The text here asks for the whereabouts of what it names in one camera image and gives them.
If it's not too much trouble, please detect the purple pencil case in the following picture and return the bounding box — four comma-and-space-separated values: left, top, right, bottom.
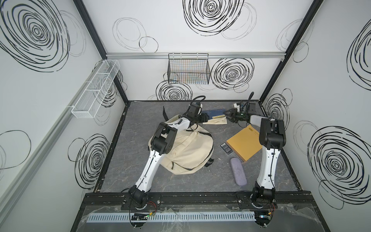
230, 158, 247, 186

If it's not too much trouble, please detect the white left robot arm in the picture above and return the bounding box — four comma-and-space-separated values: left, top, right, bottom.
129, 96, 214, 209

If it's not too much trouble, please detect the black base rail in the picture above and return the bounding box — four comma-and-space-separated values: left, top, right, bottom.
83, 190, 315, 211

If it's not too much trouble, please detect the yellow kraft notebook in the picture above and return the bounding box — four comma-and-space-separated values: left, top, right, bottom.
226, 125, 262, 162

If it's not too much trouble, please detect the dark blue book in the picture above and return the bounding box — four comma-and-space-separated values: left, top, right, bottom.
203, 109, 227, 125

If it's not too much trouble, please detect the white mesh wall shelf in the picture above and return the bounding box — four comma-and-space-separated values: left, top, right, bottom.
71, 60, 120, 119

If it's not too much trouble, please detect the white slotted cable duct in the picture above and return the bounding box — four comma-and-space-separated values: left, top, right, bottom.
87, 211, 256, 223

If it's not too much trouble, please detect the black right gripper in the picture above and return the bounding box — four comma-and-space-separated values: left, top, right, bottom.
225, 109, 250, 124

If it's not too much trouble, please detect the small black calculator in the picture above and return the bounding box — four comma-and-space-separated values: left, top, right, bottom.
220, 143, 233, 155

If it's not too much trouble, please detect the black wire wall basket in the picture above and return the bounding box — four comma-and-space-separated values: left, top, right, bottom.
167, 53, 211, 85

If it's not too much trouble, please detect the cream canvas backpack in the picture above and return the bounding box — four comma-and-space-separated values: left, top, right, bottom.
144, 115, 214, 177

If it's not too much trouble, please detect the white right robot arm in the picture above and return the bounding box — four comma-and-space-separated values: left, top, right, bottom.
223, 103, 287, 208

